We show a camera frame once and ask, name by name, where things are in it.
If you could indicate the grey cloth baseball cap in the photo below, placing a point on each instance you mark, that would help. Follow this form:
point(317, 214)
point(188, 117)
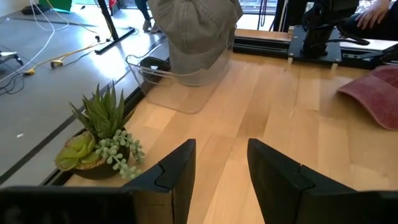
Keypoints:
point(196, 34)

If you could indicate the black floor stand leg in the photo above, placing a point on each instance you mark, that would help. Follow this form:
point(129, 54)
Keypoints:
point(109, 25)

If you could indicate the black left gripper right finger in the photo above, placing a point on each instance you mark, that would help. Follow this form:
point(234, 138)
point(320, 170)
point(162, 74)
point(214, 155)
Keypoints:
point(273, 183)

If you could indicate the person's feet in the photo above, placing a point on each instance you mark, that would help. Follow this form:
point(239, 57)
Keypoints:
point(150, 25)

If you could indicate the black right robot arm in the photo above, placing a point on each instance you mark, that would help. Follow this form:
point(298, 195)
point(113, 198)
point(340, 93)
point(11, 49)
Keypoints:
point(323, 28)

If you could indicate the potted succulent plant black pot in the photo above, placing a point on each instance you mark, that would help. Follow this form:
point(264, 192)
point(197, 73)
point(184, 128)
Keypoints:
point(99, 140)

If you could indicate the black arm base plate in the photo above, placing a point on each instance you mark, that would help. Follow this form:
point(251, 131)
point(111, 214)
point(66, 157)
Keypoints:
point(334, 46)

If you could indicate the red cloth baseball cap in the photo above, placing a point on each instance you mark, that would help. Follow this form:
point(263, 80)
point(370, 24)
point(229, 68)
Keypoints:
point(373, 93)

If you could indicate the green floor mat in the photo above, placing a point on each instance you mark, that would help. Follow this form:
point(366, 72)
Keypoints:
point(57, 4)

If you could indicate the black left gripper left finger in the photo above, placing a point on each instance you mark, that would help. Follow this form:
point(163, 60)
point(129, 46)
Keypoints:
point(177, 174)

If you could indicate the black aluminium table frame rail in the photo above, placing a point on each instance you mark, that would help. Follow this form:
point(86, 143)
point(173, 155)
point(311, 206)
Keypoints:
point(261, 43)

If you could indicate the person's hand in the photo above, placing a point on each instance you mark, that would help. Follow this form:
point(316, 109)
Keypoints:
point(371, 14)

